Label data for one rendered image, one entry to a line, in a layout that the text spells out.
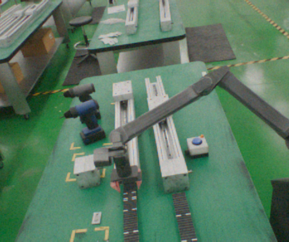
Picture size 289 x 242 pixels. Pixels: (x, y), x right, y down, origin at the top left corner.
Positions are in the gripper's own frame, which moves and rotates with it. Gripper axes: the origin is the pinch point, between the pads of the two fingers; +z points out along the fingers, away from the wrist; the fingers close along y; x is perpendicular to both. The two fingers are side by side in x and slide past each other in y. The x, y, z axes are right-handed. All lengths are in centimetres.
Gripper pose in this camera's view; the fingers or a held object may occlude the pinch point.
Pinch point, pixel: (129, 188)
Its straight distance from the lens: 124.7
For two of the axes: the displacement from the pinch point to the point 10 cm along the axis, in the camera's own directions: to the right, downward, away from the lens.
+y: -9.8, 1.7, 0.3
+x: 0.7, 5.6, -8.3
